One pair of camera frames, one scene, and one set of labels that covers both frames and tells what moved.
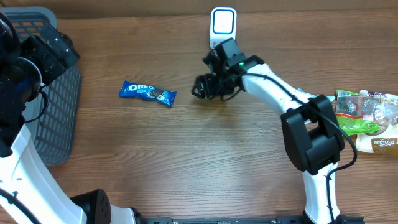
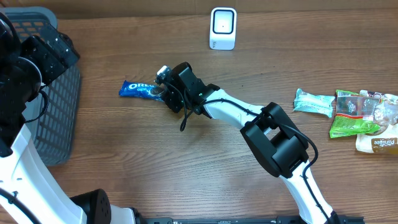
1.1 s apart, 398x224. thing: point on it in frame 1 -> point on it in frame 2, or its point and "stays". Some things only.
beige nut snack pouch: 385,116 stays
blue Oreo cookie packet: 131,89 stays
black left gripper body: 48,62 stays
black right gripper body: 226,86 -> 174,99
